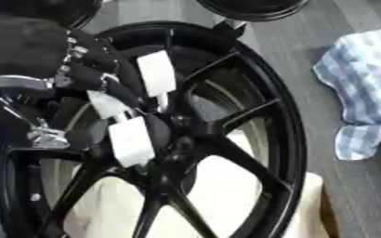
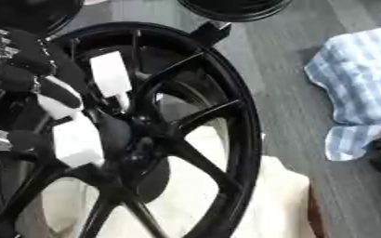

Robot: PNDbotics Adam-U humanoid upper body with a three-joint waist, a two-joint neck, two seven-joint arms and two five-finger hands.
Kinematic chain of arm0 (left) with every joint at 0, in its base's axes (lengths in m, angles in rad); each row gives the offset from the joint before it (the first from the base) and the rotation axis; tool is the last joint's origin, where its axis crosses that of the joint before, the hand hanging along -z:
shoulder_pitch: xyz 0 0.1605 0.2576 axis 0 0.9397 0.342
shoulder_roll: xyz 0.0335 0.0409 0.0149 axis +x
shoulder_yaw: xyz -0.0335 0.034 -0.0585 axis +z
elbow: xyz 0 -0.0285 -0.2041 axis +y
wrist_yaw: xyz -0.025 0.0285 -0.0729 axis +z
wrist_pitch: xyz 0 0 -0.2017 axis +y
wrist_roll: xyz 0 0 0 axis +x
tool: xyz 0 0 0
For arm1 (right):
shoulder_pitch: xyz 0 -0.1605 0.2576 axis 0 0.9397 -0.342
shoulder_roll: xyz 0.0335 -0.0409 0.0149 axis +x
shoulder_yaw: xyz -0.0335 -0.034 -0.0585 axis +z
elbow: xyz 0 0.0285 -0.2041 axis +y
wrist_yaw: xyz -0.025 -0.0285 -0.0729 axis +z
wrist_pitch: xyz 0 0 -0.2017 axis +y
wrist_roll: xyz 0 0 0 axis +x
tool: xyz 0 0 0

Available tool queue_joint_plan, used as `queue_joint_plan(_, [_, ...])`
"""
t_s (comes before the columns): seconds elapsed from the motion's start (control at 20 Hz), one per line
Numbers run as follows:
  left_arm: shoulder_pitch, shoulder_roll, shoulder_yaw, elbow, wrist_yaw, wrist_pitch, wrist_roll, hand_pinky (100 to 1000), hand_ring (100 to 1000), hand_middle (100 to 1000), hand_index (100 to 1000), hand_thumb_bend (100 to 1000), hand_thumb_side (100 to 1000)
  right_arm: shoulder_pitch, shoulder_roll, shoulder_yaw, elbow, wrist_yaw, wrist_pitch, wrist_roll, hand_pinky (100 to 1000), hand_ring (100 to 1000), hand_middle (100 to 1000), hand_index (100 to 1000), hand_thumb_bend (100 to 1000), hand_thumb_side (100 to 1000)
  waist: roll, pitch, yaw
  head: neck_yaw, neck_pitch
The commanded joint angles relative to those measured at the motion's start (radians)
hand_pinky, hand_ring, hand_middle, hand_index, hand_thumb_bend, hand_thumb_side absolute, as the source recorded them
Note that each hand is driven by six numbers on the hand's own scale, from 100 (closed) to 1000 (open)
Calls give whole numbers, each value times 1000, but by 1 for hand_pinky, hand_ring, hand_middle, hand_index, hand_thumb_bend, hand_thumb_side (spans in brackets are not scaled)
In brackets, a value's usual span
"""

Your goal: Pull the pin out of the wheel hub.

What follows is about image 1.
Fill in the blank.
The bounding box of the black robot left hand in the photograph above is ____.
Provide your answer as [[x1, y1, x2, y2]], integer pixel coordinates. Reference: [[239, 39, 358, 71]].
[[0, 12, 173, 171]]

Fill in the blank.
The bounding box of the white pin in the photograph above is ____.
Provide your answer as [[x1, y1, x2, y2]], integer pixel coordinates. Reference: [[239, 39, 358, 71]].
[[85, 89, 149, 123], [135, 50, 179, 113], [106, 116, 157, 168]]

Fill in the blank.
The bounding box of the black spoked wheel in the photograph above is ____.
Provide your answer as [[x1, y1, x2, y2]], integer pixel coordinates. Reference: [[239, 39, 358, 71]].
[[0, 20, 309, 238]]

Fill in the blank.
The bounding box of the blue white checked cloth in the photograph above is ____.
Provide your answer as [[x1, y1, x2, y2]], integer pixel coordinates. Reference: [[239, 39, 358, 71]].
[[310, 26, 381, 162]]

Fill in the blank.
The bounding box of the black wheel support bracket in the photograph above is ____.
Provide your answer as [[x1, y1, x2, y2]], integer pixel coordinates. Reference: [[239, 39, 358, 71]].
[[211, 18, 251, 40]]

